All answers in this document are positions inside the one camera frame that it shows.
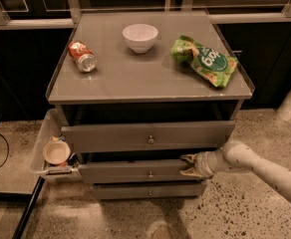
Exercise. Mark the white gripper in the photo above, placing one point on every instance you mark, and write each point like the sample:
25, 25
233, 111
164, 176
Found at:
202, 164

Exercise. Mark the grey drawer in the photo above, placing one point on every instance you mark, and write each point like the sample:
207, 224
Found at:
141, 190
133, 171
147, 136

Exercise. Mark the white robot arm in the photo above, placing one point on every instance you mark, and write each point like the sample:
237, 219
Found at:
236, 157

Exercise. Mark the grey bottom drawer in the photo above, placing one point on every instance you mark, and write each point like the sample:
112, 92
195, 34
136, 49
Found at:
141, 190

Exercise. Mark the grey top drawer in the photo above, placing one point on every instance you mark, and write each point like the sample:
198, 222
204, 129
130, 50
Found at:
147, 136

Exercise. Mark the grey drawer cabinet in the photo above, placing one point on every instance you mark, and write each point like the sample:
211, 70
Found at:
127, 87

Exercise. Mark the green chip bag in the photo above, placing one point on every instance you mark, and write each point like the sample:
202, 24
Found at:
213, 66

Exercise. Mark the small white bowl in bin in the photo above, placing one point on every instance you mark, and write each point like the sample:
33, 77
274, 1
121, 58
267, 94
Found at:
56, 152

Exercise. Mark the white ceramic bowl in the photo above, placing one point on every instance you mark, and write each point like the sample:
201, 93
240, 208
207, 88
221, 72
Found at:
140, 37

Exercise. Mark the orange soda can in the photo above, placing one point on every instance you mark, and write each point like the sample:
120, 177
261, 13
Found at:
83, 57

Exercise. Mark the metal railing frame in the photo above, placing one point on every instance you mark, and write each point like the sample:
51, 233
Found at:
29, 20

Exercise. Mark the black floor rail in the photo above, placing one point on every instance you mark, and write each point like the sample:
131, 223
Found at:
28, 209

